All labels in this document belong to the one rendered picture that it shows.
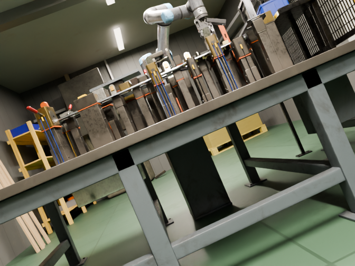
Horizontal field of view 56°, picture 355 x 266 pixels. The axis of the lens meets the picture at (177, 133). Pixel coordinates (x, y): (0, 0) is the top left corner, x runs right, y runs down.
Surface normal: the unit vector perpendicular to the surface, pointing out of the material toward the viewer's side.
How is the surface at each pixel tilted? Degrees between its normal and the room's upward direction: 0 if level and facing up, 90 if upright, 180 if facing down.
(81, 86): 90
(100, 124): 90
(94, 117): 90
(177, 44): 90
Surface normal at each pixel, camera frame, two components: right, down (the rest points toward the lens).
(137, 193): 0.10, -0.06
